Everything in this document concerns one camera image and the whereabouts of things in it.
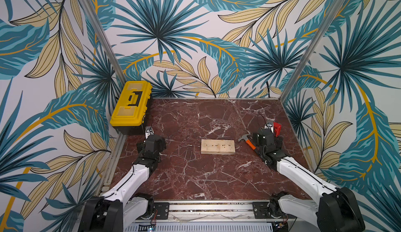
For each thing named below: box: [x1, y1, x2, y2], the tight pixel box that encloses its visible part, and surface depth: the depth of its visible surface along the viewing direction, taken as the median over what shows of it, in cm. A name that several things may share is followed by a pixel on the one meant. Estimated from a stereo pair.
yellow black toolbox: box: [109, 80, 153, 136], surface depth 95 cm
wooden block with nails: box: [200, 138, 236, 155], surface depth 93 cm
